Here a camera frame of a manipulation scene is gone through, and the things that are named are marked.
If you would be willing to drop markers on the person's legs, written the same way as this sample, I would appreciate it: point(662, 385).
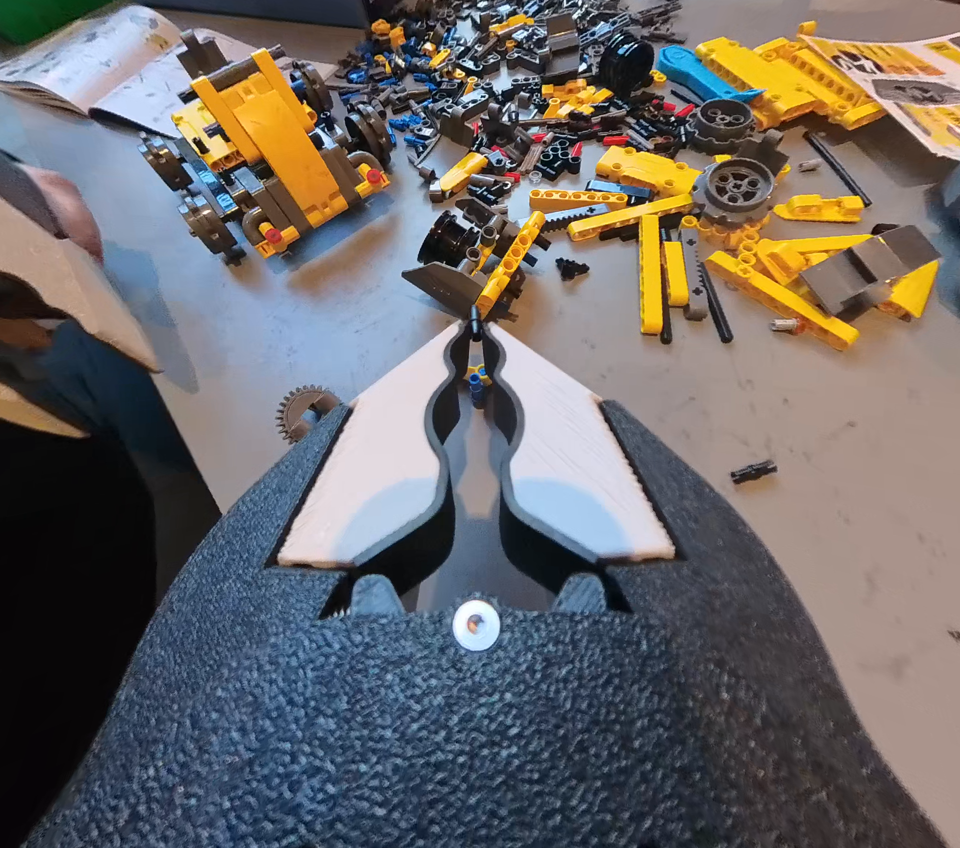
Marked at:
point(127, 428)

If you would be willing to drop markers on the small black connector piece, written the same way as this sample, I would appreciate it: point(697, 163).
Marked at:
point(571, 269)

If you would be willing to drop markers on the small black pin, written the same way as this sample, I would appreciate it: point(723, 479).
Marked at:
point(754, 471)
point(475, 324)

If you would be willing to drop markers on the black wheel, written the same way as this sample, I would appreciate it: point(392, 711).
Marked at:
point(628, 60)

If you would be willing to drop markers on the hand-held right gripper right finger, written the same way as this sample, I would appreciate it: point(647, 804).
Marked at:
point(585, 480)

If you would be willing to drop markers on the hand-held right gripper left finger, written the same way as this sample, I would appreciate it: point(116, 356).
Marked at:
point(375, 480)

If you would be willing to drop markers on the grey wheel hub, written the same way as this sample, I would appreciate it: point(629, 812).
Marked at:
point(721, 124)
point(735, 187)

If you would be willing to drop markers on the yellow grey wheel assembly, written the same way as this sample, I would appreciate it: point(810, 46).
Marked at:
point(502, 263)

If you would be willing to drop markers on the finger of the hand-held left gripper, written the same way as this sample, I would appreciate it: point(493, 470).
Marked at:
point(75, 293)
point(30, 409)

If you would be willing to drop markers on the grey battery box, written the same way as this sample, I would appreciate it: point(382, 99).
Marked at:
point(946, 210)

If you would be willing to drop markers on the yellow sticker sheet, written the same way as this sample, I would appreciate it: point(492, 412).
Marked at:
point(900, 90)

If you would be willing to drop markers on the blue brick separator tool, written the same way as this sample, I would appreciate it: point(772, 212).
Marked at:
point(697, 75)

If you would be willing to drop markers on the person's left hand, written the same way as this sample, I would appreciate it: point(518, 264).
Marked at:
point(71, 210)

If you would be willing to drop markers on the dark gear rack piece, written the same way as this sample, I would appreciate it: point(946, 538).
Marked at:
point(570, 220)

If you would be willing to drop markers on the yellow wedge piece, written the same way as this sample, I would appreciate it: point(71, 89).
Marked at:
point(480, 369)

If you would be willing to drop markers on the instruction booklet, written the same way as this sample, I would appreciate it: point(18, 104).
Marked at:
point(90, 67)

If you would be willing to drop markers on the pile of yellow beams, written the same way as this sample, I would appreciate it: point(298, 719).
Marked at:
point(649, 278)

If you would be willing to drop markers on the yellow toy brick car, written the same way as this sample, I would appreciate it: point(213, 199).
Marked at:
point(277, 142)

